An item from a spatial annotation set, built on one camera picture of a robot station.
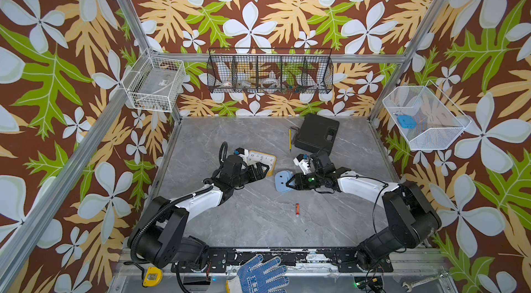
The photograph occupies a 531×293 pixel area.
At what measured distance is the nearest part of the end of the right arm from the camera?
26.6 inches

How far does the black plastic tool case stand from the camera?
1.04 meters

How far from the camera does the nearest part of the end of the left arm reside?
0.66m

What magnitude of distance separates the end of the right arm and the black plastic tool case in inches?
9.5
